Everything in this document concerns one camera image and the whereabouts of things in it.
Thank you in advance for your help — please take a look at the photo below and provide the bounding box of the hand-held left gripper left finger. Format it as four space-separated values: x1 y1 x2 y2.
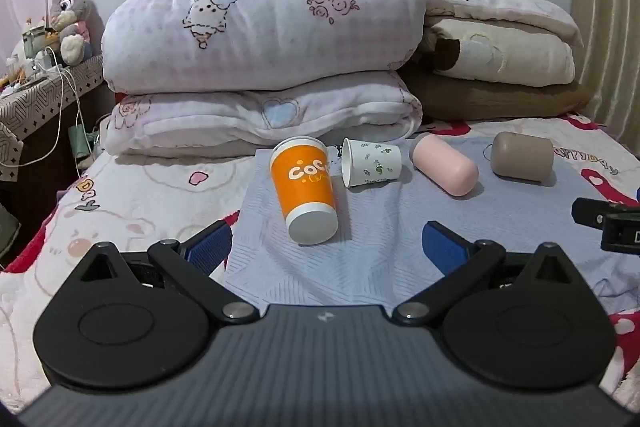
74 220 261 326

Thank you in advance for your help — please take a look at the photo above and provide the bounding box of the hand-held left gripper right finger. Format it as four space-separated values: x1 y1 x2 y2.
391 220 577 326

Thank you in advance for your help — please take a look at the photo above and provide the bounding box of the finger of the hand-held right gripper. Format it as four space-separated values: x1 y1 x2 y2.
572 197 640 228

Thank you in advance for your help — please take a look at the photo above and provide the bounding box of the orange paper cup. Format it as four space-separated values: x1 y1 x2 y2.
269 136 340 246

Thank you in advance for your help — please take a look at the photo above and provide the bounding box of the pink plastic cup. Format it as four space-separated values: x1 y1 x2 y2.
411 133 480 197

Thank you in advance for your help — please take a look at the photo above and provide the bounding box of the taupe plastic cup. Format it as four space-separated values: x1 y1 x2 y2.
489 131 555 183

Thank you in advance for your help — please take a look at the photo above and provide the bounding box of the white floral paper cup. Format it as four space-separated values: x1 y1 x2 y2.
341 138 403 189

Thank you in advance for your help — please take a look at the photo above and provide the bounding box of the blue-grey cloth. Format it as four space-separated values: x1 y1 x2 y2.
222 134 640 316

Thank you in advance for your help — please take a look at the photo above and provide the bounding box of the white quilt with heart print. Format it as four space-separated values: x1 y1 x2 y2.
102 71 424 158

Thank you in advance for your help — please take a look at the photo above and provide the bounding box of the brown pillow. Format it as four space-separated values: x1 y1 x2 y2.
401 66 594 124

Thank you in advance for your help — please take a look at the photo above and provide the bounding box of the pale green bottle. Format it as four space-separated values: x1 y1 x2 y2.
68 122 94 160

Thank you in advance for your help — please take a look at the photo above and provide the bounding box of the cream and brown blanket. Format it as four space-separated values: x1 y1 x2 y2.
421 18 576 88

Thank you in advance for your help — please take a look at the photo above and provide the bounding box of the thin pink white quilt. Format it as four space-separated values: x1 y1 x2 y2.
410 0 585 48

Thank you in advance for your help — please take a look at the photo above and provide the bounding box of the nightstand with patterned cloth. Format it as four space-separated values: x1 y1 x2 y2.
0 53 117 260

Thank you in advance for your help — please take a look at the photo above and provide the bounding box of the pink checked cartoon quilt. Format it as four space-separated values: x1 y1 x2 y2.
101 0 428 97

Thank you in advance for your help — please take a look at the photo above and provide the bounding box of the grey pink plush bunny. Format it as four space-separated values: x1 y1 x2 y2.
45 0 96 67

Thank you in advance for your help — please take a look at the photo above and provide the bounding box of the white cable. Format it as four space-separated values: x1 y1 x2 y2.
0 48 85 168

